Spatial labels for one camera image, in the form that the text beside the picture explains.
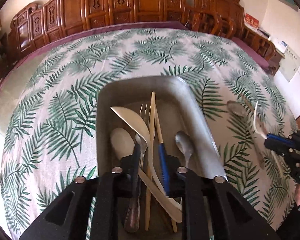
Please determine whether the palm leaf print tablecloth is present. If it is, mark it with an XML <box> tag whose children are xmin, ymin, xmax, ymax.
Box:
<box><xmin>0</xmin><ymin>29</ymin><xmax>297</xmax><ymax>239</ymax></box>

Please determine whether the white wall panel box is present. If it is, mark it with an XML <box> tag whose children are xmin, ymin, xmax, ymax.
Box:
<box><xmin>279</xmin><ymin>46</ymin><xmax>300</xmax><ymax>82</ymax></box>

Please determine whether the cream plastic fork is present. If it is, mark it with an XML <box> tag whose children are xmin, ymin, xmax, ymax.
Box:
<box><xmin>253</xmin><ymin>101</ymin><xmax>284</xmax><ymax>179</ymax></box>

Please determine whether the light bamboo chopstick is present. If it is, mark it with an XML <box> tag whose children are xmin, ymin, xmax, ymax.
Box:
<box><xmin>155</xmin><ymin>110</ymin><xmax>177</xmax><ymax>233</ymax></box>
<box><xmin>145</xmin><ymin>92</ymin><xmax>155</xmax><ymax>231</ymax></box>

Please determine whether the grey metal utensil tray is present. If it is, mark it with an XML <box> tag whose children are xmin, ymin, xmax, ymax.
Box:
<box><xmin>96</xmin><ymin>75</ymin><xmax>228</xmax><ymax>240</ymax></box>

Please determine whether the red paper box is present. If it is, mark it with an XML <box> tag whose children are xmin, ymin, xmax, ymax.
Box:
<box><xmin>244</xmin><ymin>13</ymin><xmax>259</xmax><ymax>32</ymax></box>

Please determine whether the cream plastic ladle spoon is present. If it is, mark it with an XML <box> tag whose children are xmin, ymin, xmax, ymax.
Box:
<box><xmin>110</xmin><ymin>106</ymin><xmax>182</xmax><ymax>210</ymax></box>

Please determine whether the dark brown wooden chopstick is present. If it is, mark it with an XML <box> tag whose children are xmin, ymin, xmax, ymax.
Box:
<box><xmin>241</xmin><ymin>94</ymin><xmax>254</xmax><ymax>113</ymax></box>

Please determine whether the person's right hand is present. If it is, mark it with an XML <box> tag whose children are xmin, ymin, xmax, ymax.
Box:
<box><xmin>294</xmin><ymin>184</ymin><xmax>300</xmax><ymax>206</ymax></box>

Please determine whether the small cream plastic spoon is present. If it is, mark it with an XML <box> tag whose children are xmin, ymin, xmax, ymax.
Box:
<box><xmin>110</xmin><ymin>128</ymin><xmax>135</xmax><ymax>160</ymax></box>

